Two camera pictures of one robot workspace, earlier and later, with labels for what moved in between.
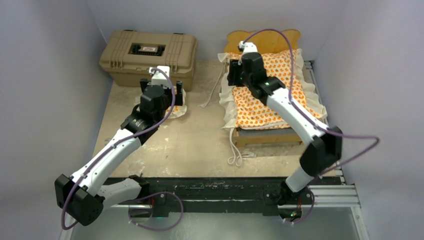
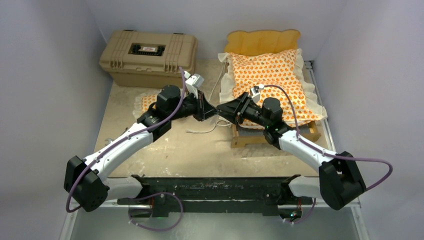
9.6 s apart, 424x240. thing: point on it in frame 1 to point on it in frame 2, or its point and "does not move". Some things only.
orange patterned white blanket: (239, 109) does not move
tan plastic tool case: (130, 54) does not move
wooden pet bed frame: (266, 42) does not move
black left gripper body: (168, 100) to (199, 114)
